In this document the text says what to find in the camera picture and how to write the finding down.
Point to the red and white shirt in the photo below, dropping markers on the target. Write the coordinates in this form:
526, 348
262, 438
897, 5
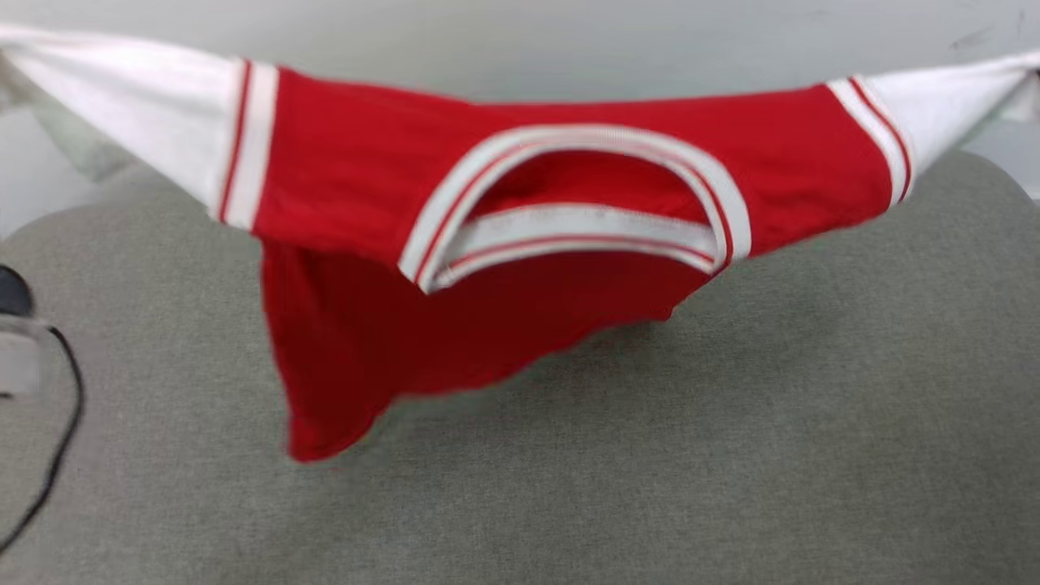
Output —
357, 179

